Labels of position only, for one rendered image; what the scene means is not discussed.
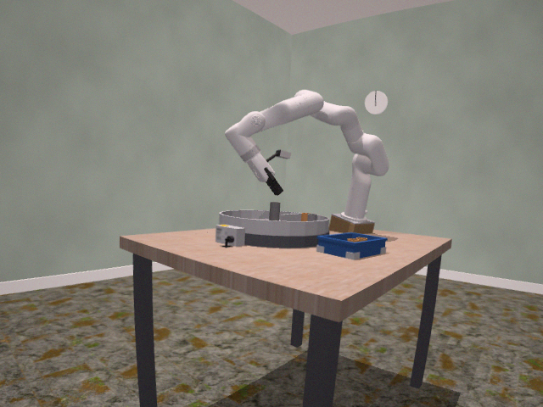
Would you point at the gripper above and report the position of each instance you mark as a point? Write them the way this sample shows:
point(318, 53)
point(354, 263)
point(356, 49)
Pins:
point(263, 172)

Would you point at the blue crate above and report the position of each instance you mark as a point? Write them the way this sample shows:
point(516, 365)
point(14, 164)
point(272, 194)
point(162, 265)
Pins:
point(349, 250)

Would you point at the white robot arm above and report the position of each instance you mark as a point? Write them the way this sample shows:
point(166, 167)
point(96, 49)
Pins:
point(374, 162)

